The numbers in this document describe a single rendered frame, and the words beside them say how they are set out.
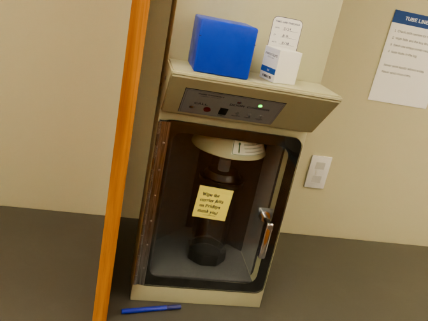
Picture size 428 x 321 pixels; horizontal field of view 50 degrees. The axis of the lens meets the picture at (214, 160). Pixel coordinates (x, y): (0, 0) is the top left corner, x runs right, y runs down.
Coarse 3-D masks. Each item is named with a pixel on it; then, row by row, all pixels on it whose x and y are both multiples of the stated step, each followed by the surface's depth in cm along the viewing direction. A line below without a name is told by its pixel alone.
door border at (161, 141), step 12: (168, 132) 93; (156, 144) 93; (156, 168) 96; (156, 180) 97; (156, 192) 98; (156, 204) 99; (144, 228) 100; (144, 240) 101; (144, 252) 103; (144, 264) 104; (144, 276) 105
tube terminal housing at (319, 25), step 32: (192, 0) 86; (224, 0) 86; (256, 0) 87; (288, 0) 88; (320, 0) 89; (320, 32) 92; (256, 64) 92; (320, 64) 94; (160, 96) 94; (256, 128) 97; (160, 288) 108
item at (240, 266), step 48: (192, 144) 95; (240, 144) 96; (288, 144) 98; (192, 192) 99; (240, 192) 101; (288, 192) 102; (192, 240) 103; (240, 240) 105; (192, 288) 108; (240, 288) 110
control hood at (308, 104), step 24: (168, 72) 84; (192, 72) 79; (168, 96) 85; (264, 96) 84; (288, 96) 84; (312, 96) 84; (336, 96) 85; (240, 120) 93; (288, 120) 92; (312, 120) 92
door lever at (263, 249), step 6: (264, 216) 103; (270, 222) 99; (264, 228) 100; (270, 228) 99; (264, 234) 100; (270, 234) 100; (264, 240) 100; (264, 246) 101; (258, 252) 102; (264, 252) 101
